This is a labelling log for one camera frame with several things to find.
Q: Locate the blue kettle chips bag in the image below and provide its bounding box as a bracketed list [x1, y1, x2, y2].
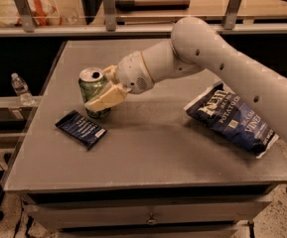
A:
[184, 81, 279, 159]

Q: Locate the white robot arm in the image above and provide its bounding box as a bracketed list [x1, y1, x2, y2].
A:
[85, 17, 287, 143]

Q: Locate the grey metal bracket left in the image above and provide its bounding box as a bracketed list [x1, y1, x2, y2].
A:
[14, 0, 36, 33]

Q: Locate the grey table drawer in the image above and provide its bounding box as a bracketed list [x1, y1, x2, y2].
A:
[25, 195, 270, 229]

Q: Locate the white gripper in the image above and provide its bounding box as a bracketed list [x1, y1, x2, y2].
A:
[84, 52, 155, 112]

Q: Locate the grey metal bracket middle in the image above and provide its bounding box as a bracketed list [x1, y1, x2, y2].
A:
[102, 0, 117, 31]

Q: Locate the blue rxbar blueberry wrapper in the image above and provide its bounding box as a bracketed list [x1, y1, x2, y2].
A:
[55, 110, 106, 150]

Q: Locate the clear plastic water bottle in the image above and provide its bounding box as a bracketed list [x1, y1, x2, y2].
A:
[11, 72, 35, 106]

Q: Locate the green soda can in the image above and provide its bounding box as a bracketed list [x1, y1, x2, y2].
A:
[78, 67, 110, 119]

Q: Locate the grey metal bracket right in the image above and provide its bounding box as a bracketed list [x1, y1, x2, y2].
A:
[222, 0, 242, 30]

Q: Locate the grey metal bracket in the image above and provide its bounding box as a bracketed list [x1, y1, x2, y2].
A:
[14, 0, 36, 33]
[222, 0, 242, 30]
[102, 0, 117, 31]

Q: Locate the white orange plastic bag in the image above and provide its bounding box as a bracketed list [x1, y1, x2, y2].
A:
[0, 0, 62, 28]

